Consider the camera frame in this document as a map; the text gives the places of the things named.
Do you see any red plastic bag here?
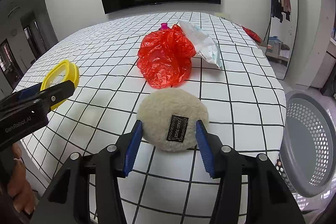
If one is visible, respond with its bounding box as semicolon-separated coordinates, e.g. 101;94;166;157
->
137;24;196;89

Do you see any grey perforated laundry basket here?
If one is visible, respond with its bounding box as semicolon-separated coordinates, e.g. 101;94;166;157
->
276;91;335;198

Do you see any yellow plastic lid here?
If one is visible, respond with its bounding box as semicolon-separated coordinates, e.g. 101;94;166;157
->
39;59;80;111

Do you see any person's left hand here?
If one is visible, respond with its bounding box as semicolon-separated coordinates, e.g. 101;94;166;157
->
7;143;35;215

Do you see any red bag on cabinet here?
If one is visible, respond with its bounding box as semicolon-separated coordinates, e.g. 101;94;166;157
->
242;26;263;44

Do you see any pink plastic shuttlecock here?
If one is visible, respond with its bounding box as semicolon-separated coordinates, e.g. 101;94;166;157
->
159;23;169;31

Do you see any tall standing mirror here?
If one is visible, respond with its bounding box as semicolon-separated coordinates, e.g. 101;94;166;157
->
265;0;298;80

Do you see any baby wipes packet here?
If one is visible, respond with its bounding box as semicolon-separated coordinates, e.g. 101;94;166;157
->
178;19;224;69

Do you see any beige fluffy round pad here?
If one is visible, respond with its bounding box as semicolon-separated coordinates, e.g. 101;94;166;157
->
137;88;209;152

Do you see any white grid tablecloth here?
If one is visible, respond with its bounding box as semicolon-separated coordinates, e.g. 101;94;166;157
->
17;12;286;223

